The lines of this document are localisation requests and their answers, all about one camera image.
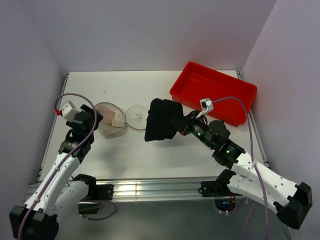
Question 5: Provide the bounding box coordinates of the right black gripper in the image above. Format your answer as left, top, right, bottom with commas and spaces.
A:
170, 109, 216, 150

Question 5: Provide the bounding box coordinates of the black bra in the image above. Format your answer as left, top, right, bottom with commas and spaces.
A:
144, 98, 184, 142

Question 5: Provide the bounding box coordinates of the white mesh laundry bag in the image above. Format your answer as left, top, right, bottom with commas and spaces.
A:
95, 102, 149, 136

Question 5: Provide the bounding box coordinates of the beige pink bra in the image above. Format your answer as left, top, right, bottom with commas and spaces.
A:
95, 104, 126, 128

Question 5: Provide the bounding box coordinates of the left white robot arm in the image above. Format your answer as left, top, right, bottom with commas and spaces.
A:
9, 101, 103, 240

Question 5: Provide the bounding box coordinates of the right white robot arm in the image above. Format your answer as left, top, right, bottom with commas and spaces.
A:
171, 111, 313, 230

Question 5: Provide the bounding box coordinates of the red plastic bin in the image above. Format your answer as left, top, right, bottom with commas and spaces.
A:
169, 61, 257, 127

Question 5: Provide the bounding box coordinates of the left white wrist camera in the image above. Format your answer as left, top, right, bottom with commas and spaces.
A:
55, 101, 79, 122

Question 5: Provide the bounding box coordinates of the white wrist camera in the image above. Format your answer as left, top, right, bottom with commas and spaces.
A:
196, 98, 214, 119
55, 101, 79, 122

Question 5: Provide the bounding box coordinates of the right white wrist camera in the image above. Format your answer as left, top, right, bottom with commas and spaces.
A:
196, 98, 214, 119

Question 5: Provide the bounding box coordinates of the aluminium mounting rail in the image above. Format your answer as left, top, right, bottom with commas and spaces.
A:
23, 176, 287, 205

